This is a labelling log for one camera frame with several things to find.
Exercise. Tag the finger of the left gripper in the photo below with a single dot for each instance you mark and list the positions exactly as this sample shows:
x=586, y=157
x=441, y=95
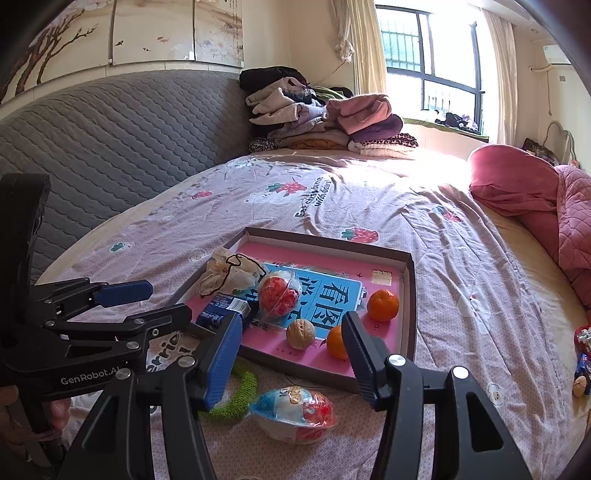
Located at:
x=64, y=300
x=72, y=344

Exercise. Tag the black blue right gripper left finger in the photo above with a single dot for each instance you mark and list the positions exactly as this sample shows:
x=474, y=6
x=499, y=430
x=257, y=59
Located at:
x=114, y=441

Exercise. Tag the dark framed window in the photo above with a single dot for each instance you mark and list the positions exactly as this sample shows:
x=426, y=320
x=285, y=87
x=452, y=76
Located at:
x=433, y=62

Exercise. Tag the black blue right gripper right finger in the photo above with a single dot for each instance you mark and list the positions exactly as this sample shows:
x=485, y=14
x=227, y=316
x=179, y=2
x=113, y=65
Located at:
x=471, y=441

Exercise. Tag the brown walnut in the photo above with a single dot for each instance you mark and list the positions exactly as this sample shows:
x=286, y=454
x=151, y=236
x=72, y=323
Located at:
x=300, y=334

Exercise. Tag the tree painting wall panels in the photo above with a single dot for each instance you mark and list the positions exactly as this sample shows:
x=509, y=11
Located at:
x=92, y=34

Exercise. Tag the grey shallow cardboard box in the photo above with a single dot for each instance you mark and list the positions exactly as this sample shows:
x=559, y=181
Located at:
x=406, y=295

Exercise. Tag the cream left curtain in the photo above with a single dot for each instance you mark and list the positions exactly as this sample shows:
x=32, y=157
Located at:
x=360, y=43

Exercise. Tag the person's left hand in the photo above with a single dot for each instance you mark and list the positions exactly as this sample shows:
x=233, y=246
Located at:
x=16, y=435

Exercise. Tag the red white blue wrapped toy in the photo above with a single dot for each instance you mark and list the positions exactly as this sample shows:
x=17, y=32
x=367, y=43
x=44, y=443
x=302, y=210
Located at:
x=294, y=415

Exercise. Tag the pile of folded clothes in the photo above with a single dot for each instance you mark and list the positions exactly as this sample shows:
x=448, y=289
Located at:
x=286, y=112

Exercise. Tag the pink quilted blanket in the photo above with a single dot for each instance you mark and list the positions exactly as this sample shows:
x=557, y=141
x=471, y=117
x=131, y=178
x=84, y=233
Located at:
x=552, y=202

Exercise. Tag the grey quilted headboard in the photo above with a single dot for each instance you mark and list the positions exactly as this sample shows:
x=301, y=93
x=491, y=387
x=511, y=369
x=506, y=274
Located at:
x=110, y=144

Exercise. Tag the dark blue small carton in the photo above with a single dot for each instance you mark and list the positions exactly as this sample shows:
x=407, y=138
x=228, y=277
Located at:
x=222, y=305

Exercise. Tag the cream right curtain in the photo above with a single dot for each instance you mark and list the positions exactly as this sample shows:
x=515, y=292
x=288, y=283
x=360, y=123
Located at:
x=504, y=46

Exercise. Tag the cream curtain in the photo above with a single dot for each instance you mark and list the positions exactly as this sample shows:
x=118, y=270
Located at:
x=504, y=46
x=360, y=43

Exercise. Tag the white air conditioner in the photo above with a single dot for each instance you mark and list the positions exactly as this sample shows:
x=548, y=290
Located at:
x=554, y=55

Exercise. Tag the small colourful doll toy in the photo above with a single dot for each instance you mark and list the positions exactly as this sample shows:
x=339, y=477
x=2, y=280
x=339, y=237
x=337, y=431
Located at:
x=581, y=383

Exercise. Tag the large orange tangerine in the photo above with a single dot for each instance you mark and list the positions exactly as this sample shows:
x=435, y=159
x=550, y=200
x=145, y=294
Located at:
x=335, y=344

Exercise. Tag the cream drawstring pouch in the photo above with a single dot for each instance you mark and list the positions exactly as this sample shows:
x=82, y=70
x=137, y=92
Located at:
x=229, y=273

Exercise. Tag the red ball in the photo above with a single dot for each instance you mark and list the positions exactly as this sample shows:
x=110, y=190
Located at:
x=278, y=294

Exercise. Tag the small orange tangerine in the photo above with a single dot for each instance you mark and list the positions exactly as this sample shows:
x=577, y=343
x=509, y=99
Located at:
x=383, y=306

